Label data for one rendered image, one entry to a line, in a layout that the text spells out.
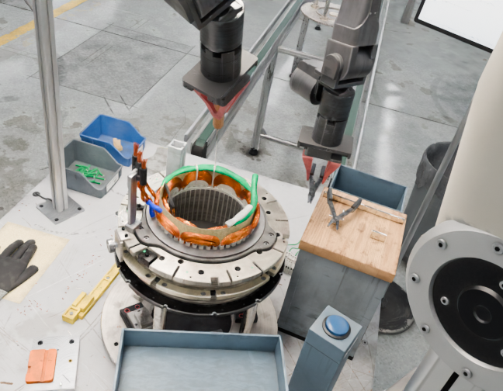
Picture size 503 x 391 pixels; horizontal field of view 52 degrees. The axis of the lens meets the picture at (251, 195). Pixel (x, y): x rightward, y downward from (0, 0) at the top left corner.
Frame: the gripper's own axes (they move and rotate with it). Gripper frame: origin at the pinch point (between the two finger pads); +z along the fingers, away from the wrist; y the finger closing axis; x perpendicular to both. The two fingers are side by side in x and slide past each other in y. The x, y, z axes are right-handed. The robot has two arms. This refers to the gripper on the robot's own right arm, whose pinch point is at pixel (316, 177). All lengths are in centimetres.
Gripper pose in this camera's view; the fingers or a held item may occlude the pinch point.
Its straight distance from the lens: 104.1
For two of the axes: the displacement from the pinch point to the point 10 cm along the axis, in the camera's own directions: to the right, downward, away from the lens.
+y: -9.7, -2.4, 0.9
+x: -2.1, 5.8, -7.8
